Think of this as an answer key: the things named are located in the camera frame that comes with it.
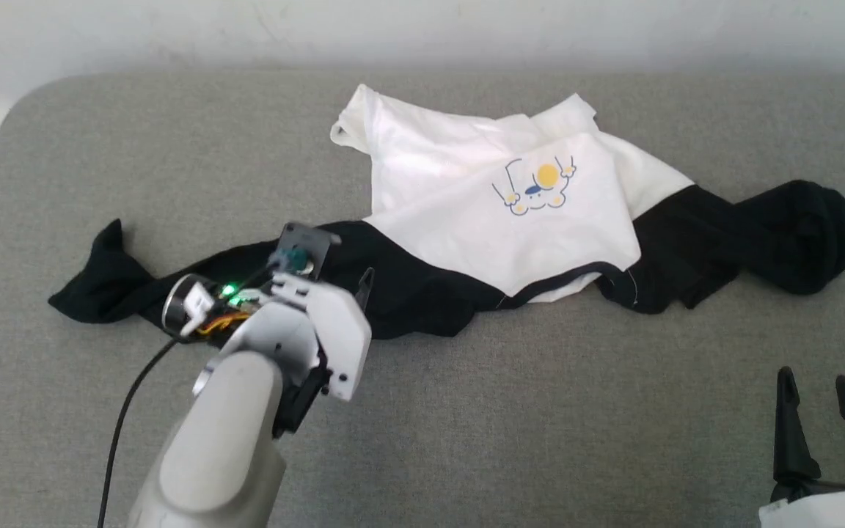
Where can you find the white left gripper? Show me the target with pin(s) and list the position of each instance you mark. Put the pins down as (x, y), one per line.
(338, 330)

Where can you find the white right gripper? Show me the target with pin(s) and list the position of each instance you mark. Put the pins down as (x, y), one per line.
(833, 513)

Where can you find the white and black shirt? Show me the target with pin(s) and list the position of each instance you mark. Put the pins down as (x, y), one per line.
(466, 161)

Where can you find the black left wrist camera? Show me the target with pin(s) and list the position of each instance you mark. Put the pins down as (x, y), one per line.
(309, 242)

